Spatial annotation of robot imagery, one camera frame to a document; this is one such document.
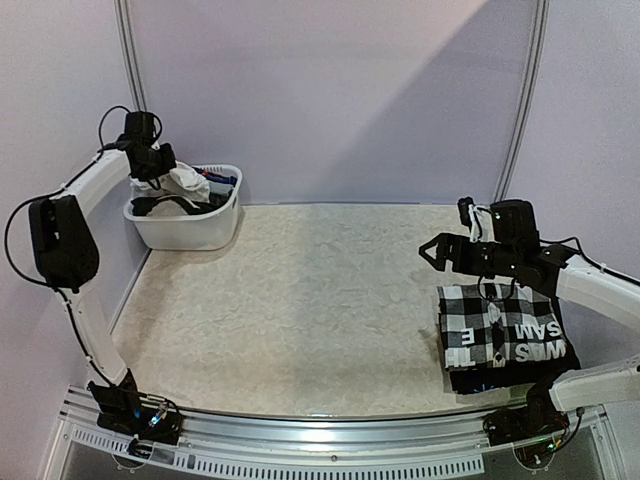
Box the grey cloth in basket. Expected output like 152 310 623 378
130 195 211 217

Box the folded black garment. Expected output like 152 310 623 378
441 299 581 395

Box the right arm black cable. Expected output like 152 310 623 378
477 237 640 301

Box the white cloth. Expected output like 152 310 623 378
130 166 210 203

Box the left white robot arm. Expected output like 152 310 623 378
28 111 175 388

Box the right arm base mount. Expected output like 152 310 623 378
482 384 585 452

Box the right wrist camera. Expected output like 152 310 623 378
457 197 491 243

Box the white laundry basket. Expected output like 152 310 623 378
123 164 243 251

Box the dark striped cloth in basket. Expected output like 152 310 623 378
196 168 238 208

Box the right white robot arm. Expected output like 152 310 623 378
418 197 639 436

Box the aluminium front rail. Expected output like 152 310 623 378
43 387 626 479

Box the aluminium corner post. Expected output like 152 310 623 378
114 0 147 110
492 0 550 202

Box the left aluminium corner post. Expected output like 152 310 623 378
114 0 147 110

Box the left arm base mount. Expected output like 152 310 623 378
87 369 184 446

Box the right aluminium corner post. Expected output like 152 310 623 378
492 0 550 202

